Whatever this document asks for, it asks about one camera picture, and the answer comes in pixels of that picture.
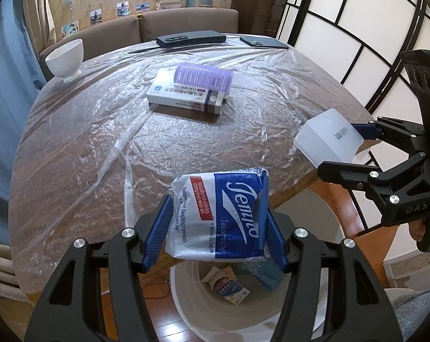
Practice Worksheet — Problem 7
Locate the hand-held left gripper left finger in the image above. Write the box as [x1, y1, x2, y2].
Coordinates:
[24, 195, 173, 342]

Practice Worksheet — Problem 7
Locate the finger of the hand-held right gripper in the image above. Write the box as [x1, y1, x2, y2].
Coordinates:
[317, 151, 430, 204]
[350, 116, 429, 154]

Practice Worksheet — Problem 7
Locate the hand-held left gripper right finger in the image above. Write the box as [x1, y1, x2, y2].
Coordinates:
[267, 208, 403, 342]

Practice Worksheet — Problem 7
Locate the translucent white plastic box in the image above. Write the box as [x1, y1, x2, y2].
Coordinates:
[294, 108, 364, 168]

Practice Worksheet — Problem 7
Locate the white round waste bin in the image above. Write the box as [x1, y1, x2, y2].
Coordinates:
[169, 188, 347, 342]

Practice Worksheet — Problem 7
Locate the blue white tissue packet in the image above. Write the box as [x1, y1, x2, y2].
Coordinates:
[164, 167, 271, 262]

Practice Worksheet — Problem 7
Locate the person's right hand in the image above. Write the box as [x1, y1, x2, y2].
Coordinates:
[408, 217, 428, 242]

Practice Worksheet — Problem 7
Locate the teal crumpled wrapper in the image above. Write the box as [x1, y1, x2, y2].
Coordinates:
[251, 256, 284, 292]

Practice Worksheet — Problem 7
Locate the crumpled printed packet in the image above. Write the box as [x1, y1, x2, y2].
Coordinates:
[202, 266, 251, 306]

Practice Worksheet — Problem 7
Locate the black framed paper screen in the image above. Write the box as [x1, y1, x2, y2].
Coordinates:
[275, 0, 430, 279]

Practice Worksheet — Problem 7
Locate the clear plastic table cover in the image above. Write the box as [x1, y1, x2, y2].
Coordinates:
[9, 37, 376, 294]

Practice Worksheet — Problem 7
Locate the dark smartphone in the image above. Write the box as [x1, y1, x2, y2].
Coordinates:
[239, 36, 290, 50]

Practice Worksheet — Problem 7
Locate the white medicine box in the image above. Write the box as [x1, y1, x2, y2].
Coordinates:
[146, 69, 226, 115]

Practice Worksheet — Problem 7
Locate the grey trouser leg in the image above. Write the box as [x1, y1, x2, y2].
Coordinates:
[383, 287, 430, 342]

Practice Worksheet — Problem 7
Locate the beige ribbed fabric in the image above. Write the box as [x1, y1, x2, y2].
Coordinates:
[0, 239, 24, 298]

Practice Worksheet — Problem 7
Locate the dark wooden cabinet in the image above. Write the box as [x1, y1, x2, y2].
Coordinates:
[234, 0, 292, 38]

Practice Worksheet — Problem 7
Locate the purple ribbed hair roller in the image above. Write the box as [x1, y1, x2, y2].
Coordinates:
[174, 62, 234, 100]

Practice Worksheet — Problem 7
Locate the black pen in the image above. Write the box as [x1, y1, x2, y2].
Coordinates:
[126, 46, 163, 55]

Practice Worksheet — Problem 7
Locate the black flat case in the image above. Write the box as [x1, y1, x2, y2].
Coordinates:
[156, 30, 226, 48]

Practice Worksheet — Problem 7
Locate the white ceramic bowl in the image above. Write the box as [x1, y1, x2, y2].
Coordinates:
[45, 39, 85, 83]

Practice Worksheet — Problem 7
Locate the blue curtain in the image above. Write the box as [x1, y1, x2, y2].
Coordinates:
[0, 0, 42, 243]

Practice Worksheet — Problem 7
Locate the brown sofa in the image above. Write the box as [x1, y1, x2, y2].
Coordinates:
[39, 8, 239, 80]

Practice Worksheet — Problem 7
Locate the stack of books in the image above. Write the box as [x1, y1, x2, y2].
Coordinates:
[156, 0, 187, 11]

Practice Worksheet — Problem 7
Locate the beige curtain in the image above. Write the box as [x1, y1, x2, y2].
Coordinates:
[22, 0, 56, 50]

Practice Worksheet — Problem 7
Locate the dark floor cable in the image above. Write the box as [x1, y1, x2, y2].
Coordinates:
[141, 274, 171, 300]

